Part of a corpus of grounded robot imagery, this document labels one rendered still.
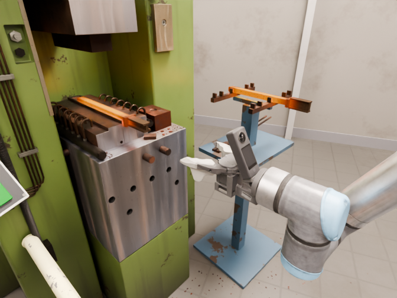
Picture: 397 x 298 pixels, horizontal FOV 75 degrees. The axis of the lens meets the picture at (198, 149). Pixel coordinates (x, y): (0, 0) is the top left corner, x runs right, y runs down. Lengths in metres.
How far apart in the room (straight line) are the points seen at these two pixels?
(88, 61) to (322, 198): 1.15
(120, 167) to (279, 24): 2.54
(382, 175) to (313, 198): 0.15
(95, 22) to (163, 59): 0.41
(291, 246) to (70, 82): 1.12
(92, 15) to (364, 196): 0.80
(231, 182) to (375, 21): 2.71
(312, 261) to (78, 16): 0.81
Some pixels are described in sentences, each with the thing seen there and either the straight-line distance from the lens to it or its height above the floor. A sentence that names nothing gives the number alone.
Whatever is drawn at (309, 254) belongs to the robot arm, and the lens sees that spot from 0.60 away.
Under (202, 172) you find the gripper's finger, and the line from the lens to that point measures 0.63.
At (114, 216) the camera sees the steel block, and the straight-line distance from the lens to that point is 0.97.
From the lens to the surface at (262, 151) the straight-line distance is 1.27.
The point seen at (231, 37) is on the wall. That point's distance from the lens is 3.18.
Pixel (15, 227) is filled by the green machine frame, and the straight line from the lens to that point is 1.08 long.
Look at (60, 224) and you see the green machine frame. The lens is 1.14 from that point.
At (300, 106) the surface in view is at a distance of 1.12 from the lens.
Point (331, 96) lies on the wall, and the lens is 3.21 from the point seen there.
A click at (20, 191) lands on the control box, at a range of 0.69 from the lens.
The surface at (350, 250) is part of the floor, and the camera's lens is 1.99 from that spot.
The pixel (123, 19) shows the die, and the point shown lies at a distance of 0.88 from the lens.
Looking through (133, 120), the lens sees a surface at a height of 1.01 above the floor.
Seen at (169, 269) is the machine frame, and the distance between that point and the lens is 1.41.
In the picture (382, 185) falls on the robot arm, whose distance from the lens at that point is 0.61.
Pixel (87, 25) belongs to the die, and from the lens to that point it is 0.83.
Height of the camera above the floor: 1.32
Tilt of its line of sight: 28 degrees down
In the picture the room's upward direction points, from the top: straight up
